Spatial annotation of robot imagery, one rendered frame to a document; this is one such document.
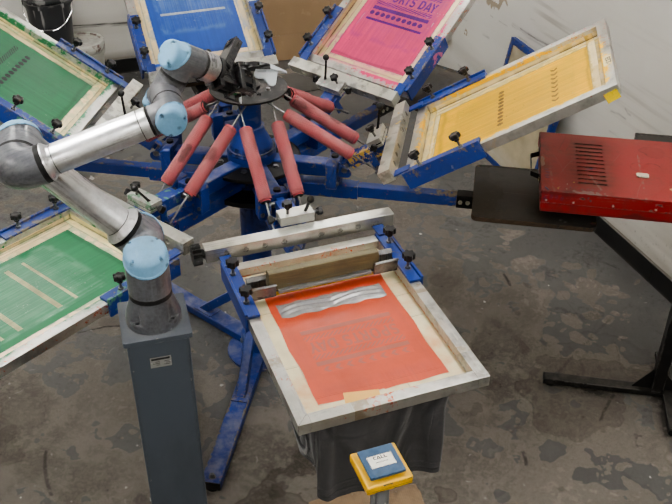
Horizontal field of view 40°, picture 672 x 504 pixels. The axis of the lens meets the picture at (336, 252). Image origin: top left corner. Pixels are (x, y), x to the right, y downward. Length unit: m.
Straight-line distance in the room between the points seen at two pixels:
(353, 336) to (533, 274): 2.12
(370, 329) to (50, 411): 1.73
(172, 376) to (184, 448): 0.29
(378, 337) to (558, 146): 1.21
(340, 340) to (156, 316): 0.63
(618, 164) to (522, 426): 1.17
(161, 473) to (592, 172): 1.86
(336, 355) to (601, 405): 1.68
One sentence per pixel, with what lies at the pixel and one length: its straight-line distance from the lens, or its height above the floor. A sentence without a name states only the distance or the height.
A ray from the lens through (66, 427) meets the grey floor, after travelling 4.07.
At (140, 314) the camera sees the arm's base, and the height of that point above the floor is 1.26.
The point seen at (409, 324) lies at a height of 0.96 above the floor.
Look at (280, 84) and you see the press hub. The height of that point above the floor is 1.31.
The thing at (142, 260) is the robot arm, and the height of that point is 1.42.
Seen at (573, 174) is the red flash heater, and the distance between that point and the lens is 3.51.
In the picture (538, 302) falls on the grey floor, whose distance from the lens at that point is 4.67.
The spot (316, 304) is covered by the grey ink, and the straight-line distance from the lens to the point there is 2.98.
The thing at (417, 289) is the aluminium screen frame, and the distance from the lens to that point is 3.02.
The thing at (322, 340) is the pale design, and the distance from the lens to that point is 2.86.
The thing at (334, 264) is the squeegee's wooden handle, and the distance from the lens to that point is 3.02.
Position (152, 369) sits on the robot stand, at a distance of 2.61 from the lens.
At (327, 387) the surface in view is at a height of 0.96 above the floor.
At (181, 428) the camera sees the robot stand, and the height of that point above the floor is 0.84.
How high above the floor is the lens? 2.81
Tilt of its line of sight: 35 degrees down
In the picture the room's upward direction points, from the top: straight up
